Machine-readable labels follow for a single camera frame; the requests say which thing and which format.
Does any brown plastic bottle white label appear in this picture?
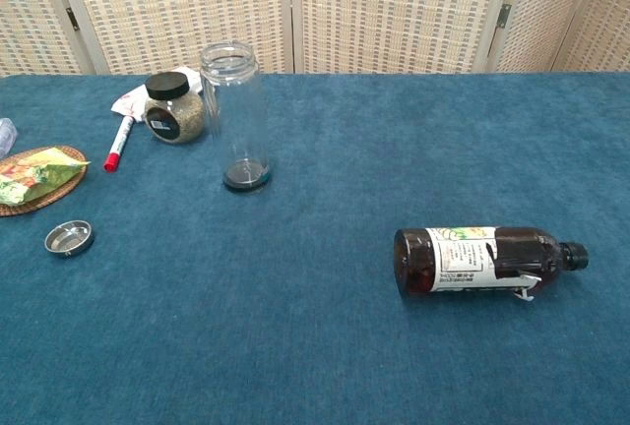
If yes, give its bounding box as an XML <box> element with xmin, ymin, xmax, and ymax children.
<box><xmin>393</xmin><ymin>226</ymin><xmax>590</xmax><ymax>302</ymax></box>

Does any round woven rattan coaster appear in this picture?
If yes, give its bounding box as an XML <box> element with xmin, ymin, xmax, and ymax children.
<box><xmin>0</xmin><ymin>145</ymin><xmax>89</xmax><ymax>218</ymax></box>

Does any white marker red cap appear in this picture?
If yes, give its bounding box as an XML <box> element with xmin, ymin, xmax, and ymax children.
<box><xmin>102</xmin><ymin>114</ymin><xmax>136</xmax><ymax>173</ymax></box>

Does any green yellow snack packet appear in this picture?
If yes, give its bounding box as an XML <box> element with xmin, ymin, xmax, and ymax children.
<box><xmin>0</xmin><ymin>147</ymin><xmax>92</xmax><ymax>207</ymax></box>

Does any clear crumpled plastic bag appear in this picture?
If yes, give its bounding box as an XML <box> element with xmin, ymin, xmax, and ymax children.
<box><xmin>0</xmin><ymin>117</ymin><xmax>20</xmax><ymax>160</ymax></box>

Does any woven folding screen panel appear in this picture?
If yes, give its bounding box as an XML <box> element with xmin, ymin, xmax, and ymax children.
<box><xmin>48</xmin><ymin>0</ymin><xmax>295</xmax><ymax>76</ymax></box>
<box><xmin>289</xmin><ymin>0</ymin><xmax>521</xmax><ymax>75</ymax></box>
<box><xmin>553</xmin><ymin>0</ymin><xmax>630</xmax><ymax>73</ymax></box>
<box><xmin>0</xmin><ymin>0</ymin><xmax>97</xmax><ymax>77</ymax></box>
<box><xmin>484</xmin><ymin>0</ymin><xmax>609</xmax><ymax>74</ymax></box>

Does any white paper packet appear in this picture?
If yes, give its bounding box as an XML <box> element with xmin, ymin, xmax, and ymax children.
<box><xmin>110</xmin><ymin>65</ymin><xmax>203</xmax><ymax>124</ymax></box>

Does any tall clear glass jar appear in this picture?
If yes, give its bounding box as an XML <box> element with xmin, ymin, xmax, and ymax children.
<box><xmin>199</xmin><ymin>39</ymin><xmax>273</xmax><ymax>194</ymax></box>

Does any glass seed jar black lid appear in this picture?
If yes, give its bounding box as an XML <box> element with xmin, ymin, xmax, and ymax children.
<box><xmin>143</xmin><ymin>71</ymin><xmax>206</xmax><ymax>145</ymax></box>

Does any blue tablecloth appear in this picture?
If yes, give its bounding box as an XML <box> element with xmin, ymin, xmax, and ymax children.
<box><xmin>0</xmin><ymin>72</ymin><xmax>630</xmax><ymax>425</ymax></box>

